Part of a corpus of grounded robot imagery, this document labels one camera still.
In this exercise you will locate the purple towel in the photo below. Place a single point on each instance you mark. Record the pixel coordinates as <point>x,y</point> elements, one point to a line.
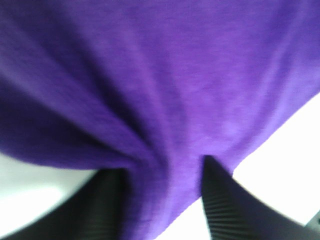
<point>151,87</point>

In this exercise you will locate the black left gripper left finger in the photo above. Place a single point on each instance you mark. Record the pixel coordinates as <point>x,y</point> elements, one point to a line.
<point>95,212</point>

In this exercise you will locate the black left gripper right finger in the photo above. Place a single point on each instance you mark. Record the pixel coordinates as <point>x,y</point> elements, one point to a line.
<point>232,213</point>

